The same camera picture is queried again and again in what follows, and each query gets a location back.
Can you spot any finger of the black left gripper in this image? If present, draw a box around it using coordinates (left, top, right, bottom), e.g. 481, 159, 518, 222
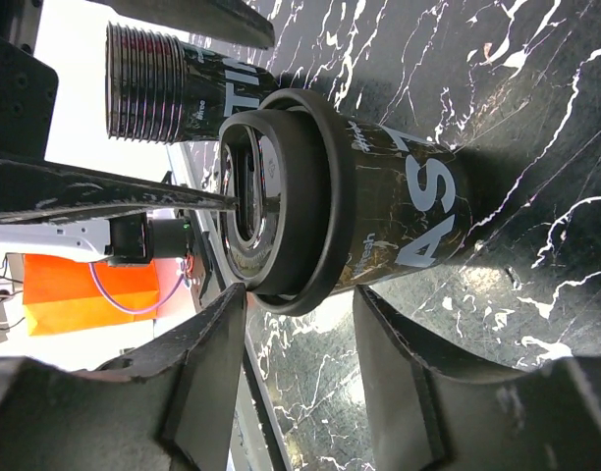
95, 0, 275, 49

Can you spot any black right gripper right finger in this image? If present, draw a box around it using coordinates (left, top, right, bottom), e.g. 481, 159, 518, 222
353, 286, 601, 470

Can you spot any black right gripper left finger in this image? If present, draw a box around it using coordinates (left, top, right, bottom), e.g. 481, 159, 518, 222
0, 284, 246, 470

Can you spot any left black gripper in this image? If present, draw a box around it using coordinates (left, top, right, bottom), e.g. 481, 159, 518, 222
0, 0, 239, 224

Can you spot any black cup stack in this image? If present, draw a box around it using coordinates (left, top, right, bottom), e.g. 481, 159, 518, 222
105, 24, 279, 144

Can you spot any black plastic cup lid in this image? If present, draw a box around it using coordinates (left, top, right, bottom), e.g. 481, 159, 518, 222
218, 88, 356, 317

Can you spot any single black paper cup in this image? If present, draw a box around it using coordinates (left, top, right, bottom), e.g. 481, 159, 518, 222
328, 116, 472, 293

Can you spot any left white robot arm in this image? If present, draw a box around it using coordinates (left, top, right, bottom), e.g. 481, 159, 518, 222
0, 1, 278, 265

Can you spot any orange paper bag outside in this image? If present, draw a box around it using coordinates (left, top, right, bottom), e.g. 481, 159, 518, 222
23, 254, 160, 336

